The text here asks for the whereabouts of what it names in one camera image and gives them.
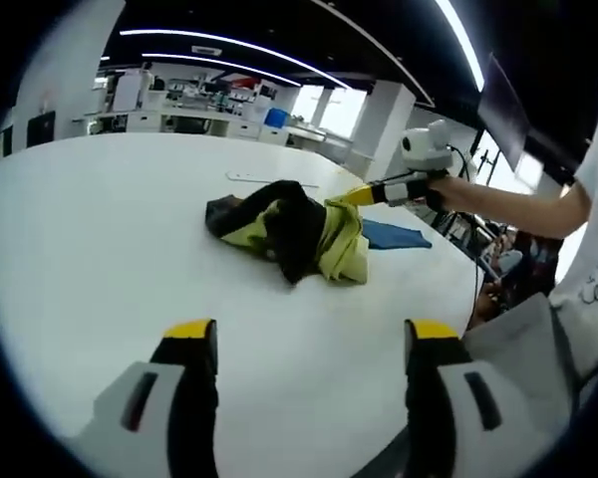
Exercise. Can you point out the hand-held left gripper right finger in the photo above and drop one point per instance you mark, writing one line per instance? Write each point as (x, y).
(458, 408)

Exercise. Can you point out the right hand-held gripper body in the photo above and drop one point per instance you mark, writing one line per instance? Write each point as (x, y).
(426, 147)

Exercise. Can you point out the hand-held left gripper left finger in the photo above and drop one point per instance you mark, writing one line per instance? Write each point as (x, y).
(144, 413)

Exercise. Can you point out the blue template mat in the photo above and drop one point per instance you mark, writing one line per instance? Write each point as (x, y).
(398, 236)

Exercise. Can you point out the yellow and black garment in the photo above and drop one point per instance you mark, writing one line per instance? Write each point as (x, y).
(299, 234)

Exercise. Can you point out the person's right hand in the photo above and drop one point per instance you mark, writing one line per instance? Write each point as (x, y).
(443, 186)

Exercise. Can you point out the white square pillar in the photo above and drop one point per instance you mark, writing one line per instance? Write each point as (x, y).
(65, 74)
(384, 124)

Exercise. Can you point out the black monitor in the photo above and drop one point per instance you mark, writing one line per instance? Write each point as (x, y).
(503, 104)

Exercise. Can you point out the grey trousers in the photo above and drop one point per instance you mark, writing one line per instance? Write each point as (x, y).
(518, 343)

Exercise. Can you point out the white table cover plate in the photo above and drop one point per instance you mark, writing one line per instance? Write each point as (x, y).
(269, 179)

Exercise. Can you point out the blue container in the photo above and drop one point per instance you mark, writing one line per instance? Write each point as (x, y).
(276, 118)

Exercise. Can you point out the person in white shirt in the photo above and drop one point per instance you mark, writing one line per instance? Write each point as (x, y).
(593, 249)

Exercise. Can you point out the short ceiling light strip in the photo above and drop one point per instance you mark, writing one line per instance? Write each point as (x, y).
(219, 62)

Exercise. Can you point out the white lab counter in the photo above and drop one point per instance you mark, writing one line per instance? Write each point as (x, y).
(189, 124)

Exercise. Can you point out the long ceiling light strip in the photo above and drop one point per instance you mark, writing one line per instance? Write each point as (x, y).
(229, 42)

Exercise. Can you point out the whiteboard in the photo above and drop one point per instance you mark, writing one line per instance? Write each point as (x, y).
(128, 89)

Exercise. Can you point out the black chair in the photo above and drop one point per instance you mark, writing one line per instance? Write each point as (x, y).
(41, 129)

